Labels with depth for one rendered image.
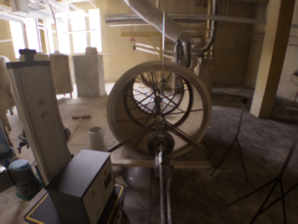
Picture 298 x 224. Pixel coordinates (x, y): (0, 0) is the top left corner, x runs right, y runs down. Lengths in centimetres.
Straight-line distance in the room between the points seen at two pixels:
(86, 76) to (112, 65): 527
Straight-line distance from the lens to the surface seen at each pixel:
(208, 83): 808
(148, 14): 622
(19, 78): 126
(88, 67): 781
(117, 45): 1275
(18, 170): 150
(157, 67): 207
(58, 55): 785
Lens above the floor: 174
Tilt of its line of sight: 20 degrees down
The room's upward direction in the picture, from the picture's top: straight up
